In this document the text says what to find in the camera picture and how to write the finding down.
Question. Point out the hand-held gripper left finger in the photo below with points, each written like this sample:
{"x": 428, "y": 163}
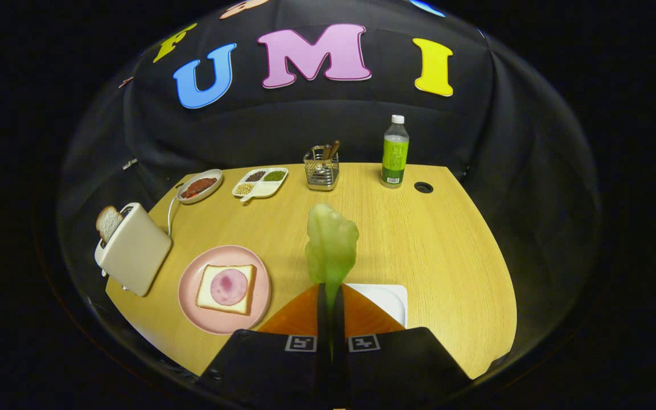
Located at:
{"x": 282, "y": 370}

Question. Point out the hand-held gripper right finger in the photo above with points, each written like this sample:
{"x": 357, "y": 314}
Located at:
{"x": 396, "y": 364}

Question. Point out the green lettuce leaf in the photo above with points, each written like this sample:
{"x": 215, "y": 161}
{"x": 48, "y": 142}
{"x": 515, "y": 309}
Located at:
{"x": 331, "y": 245}

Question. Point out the toasted bread slice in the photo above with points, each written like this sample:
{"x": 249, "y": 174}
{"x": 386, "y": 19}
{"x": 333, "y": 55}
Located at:
{"x": 109, "y": 222}

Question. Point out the white square plate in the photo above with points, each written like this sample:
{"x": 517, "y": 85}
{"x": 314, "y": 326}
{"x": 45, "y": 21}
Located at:
{"x": 388, "y": 299}

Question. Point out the white bread slice under ham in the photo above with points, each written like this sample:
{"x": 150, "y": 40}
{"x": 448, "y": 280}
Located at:
{"x": 246, "y": 304}

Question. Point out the pink ham slice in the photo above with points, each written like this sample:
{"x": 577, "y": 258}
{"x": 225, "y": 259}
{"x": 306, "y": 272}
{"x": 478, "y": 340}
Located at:
{"x": 229, "y": 287}

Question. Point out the pink round plate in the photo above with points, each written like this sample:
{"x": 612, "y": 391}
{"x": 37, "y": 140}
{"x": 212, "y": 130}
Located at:
{"x": 191, "y": 296}

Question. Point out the black round table grommet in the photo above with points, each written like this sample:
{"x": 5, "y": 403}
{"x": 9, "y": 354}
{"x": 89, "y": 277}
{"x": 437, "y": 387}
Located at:
{"x": 423, "y": 187}

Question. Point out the white divided dish with beans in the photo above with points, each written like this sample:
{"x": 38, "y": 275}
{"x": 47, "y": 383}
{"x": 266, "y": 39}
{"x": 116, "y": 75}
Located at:
{"x": 265, "y": 188}

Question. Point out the white toaster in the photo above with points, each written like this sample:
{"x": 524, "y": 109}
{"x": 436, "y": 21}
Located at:
{"x": 134, "y": 256}

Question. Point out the brown meat steak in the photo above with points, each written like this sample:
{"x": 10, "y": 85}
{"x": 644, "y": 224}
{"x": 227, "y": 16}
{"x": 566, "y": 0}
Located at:
{"x": 200, "y": 186}

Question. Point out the green label water bottle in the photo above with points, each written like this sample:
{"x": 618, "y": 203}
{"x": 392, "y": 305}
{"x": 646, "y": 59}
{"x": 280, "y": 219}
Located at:
{"x": 394, "y": 159}

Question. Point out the round white plate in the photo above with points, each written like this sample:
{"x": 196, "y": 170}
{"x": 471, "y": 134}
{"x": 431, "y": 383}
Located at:
{"x": 213, "y": 176}

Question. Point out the black backdrop cloth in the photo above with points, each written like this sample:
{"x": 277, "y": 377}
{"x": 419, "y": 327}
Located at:
{"x": 305, "y": 125}

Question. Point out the red cloth clip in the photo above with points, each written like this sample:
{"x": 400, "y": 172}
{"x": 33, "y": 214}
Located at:
{"x": 126, "y": 82}

